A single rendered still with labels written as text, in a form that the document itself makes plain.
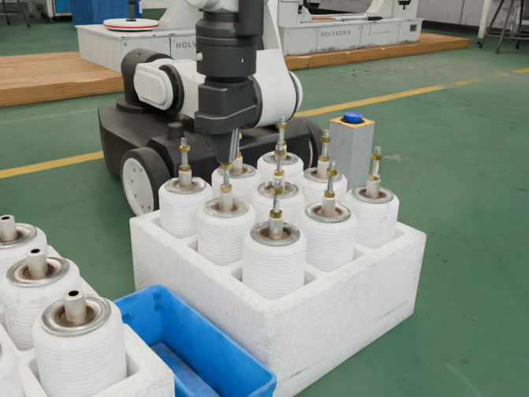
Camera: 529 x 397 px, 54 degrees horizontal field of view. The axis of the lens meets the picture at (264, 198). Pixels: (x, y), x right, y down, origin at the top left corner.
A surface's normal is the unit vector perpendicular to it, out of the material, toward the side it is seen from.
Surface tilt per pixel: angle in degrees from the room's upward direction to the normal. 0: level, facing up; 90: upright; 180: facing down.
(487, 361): 0
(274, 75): 55
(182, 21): 90
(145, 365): 0
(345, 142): 90
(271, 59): 68
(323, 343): 90
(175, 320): 88
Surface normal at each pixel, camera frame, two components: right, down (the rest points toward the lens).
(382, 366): 0.03, -0.91
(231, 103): 0.87, 0.22
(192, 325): -0.74, 0.22
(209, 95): -0.50, 0.34
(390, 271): 0.67, 0.32
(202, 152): 0.48, -0.40
